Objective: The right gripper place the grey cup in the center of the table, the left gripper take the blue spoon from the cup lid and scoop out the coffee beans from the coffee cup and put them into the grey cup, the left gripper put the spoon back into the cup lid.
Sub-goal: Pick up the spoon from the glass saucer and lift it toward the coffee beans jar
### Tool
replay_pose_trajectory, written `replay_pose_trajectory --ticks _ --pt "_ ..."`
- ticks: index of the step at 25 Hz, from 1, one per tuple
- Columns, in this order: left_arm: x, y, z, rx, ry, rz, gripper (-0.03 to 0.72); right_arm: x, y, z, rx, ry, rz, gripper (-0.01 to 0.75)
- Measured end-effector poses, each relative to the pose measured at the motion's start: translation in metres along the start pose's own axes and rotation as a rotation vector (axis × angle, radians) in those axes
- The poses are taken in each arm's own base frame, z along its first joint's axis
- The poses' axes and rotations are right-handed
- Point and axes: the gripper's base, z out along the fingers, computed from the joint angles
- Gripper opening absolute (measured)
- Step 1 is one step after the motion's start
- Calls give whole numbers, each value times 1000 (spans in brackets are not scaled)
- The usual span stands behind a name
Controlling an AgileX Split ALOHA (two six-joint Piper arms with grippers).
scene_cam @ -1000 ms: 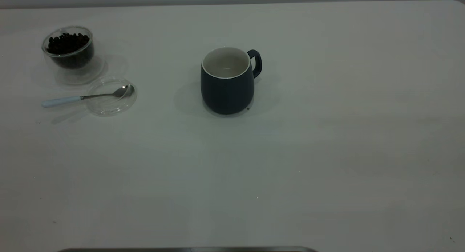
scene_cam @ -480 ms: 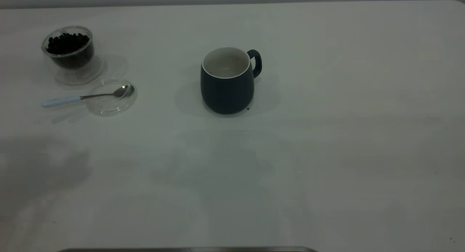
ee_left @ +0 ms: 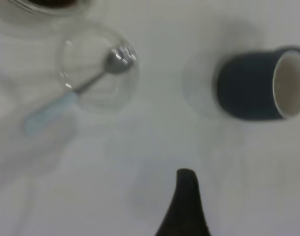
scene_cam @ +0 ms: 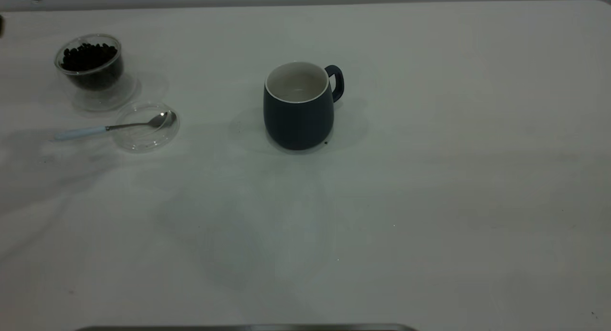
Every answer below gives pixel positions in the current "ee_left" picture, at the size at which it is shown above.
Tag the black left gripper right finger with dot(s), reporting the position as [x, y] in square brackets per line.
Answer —
[197, 216]

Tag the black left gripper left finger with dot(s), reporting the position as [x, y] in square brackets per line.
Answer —
[175, 214]

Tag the dark grey ceramic mug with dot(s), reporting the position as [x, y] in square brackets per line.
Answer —
[245, 86]

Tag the clear round glass lid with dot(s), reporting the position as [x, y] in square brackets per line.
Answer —
[108, 98]

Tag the dark coffee beans pile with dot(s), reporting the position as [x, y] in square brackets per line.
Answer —
[51, 2]

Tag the clear double-wall glass cup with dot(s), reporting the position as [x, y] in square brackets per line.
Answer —
[54, 11]

